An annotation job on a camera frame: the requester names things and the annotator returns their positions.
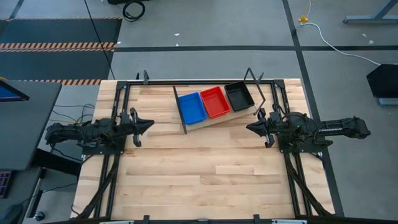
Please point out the black plastic slotted basket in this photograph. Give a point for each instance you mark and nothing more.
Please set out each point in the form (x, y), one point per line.
(238, 96)

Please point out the monitor with blue screen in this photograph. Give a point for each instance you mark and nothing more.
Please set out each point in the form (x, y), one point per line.
(9, 93)

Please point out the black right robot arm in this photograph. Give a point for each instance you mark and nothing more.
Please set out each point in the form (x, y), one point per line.
(335, 128)

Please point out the black caster wheel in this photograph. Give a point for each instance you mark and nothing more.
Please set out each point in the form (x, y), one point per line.
(39, 215)

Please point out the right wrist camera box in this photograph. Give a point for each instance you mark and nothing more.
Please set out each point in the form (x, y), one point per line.
(275, 118)

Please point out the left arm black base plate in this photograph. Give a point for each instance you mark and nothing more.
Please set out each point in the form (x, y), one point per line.
(102, 152)

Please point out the black keyboard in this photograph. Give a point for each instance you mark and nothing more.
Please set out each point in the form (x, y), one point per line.
(4, 183)

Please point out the grey metal foot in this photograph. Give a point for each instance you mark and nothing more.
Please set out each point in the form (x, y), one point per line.
(388, 102)

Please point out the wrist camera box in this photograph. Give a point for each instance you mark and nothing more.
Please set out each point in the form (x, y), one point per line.
(275, 118)
(125, 118)

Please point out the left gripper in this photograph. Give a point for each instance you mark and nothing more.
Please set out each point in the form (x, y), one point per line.
(136, 127)

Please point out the red plastic slotted basket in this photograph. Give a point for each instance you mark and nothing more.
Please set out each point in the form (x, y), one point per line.
(215, 102)

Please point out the wooden shelf with black frame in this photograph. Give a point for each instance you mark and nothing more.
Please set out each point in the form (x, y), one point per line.
(184, 128)

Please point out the blue plastic slotted basket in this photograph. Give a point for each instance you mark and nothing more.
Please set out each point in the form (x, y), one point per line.
(192, 109)

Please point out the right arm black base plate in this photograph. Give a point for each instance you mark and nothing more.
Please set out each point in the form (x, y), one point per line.
(298, 150)

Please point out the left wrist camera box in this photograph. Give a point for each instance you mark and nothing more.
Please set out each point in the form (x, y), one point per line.
(125, 118)

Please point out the yellow plug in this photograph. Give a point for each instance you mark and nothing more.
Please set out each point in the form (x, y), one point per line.
(303, 20)

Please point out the black aluminium table frame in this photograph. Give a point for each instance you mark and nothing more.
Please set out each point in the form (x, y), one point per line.
(202, 82)

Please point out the grey metal table leg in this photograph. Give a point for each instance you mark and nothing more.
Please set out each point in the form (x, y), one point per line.
(367, 19)

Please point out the black computer mouse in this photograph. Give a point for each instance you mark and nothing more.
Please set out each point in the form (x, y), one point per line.
(12, 215)

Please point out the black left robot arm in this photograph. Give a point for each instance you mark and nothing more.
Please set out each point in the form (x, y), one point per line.
(93, 132)

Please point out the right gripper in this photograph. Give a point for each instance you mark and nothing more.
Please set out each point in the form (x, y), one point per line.
(266, 129)

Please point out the black hazard-striped floor mat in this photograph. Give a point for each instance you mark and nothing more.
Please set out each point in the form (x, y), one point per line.
(62, 31)

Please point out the grey desk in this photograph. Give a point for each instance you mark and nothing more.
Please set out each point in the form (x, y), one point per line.
(25, 130)

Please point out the black angular box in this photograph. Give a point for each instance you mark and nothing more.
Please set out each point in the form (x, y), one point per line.
(385, 81)

